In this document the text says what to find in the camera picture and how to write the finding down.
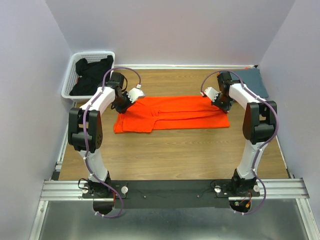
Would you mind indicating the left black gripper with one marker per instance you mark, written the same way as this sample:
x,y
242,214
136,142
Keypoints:
x,y
121,110

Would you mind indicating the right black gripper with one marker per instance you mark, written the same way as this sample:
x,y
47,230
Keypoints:
x,y
225,108

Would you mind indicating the orange t shirt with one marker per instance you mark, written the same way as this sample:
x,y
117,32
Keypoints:
x,y
170,113

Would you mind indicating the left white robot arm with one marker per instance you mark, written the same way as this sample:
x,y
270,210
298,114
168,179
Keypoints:
x,y
85,131

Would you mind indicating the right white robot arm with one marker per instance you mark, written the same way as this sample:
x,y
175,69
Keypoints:
x,y
259,127

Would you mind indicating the folded blue t shirt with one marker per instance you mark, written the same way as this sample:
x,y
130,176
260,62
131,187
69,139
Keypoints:
x,y
253,80

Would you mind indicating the black t shirt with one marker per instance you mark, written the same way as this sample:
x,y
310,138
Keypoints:
x,y
90,75

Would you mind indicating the white plastic laundry basket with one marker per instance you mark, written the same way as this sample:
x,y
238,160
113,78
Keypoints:
x,y
71,76

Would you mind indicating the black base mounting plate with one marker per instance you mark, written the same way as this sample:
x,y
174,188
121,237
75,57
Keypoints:
x,y
170,194

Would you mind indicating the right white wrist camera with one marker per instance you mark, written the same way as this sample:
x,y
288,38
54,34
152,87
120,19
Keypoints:
x,y
211,93

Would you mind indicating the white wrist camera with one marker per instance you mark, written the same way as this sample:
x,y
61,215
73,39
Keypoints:
x,y
211,93
135,93

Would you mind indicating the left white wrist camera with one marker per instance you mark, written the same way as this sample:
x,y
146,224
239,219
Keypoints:
x,y
135,93

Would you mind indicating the aluminium frame rail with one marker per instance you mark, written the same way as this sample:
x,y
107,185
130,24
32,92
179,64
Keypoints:
x,y
170,155

